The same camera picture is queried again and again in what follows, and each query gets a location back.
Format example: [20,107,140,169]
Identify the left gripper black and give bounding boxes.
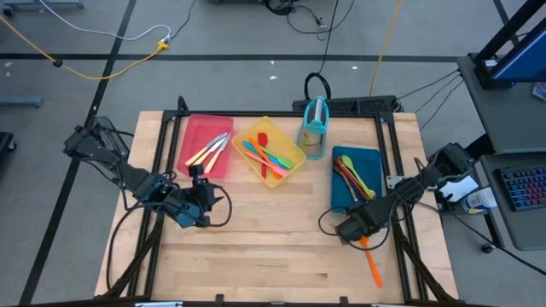
[183,164,225,229]

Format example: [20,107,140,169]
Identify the orange silicone spoon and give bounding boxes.
[358,235,384,290]

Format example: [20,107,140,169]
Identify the gold metal spoon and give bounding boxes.
[333,164,360,203]

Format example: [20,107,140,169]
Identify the red silicone spoon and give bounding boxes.
[334,156,371,201]

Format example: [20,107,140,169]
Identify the blue silicone spatula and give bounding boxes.
[241,140,278,170]

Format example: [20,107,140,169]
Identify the green silicone spoon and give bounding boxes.
[340,153,378,200]

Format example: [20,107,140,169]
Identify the red silicone spatula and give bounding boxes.
[257,131,270,180]

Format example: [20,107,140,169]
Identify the pink silicone spatula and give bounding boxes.
[244,150,290,178]

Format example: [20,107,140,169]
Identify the green silicone spatula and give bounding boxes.
[259,146,295,171]

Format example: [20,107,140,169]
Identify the pink plastic bin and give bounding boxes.
[176,113,235,180]

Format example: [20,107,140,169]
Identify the blue plastic bin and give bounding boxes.
[330,145,384,214]

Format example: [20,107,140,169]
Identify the yellow plastic bin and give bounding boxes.
[230,115,308,189]

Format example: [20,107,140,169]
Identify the white plastic device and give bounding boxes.
[439,173,479,204]

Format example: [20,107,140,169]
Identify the black power strip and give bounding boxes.
[292,95,398,114]

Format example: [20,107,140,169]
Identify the white bottle with blue label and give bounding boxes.
[460,186,499,215]

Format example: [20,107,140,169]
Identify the backlit black keyboard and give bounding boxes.
[494,164,546,213]

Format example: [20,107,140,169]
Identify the gray desk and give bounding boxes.
[456,53,546,154]
[479,152,546,252]

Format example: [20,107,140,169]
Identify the gray floor foot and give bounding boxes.
[0,96,44,107]

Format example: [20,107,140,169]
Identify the black floor object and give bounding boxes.
[0,131,18,153]

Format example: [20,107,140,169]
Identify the computer monitor with stand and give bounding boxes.
[473,0,546,90]

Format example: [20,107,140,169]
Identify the gray cart base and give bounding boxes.
[0,0,84,12]

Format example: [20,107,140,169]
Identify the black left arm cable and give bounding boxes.
[105,182,234,295]

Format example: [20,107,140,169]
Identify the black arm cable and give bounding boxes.
[317,206,393,252]
[105,182,234,295]

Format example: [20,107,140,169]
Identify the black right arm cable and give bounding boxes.
[317,206,393,252]

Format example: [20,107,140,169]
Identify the black aluminium table frame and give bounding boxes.
[101,96,462,307]

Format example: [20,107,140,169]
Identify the yellow floor cable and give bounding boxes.
[0,14,171,82]

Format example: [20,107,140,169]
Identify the black power cable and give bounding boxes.
[303,0,341,101]

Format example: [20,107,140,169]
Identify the white floor cable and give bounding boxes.
[38,0,172,43]

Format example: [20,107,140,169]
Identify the yellow hanging cable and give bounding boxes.
[369,0,404,97]

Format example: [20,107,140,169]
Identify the black coiled cables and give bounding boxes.
[264,0,299,17]

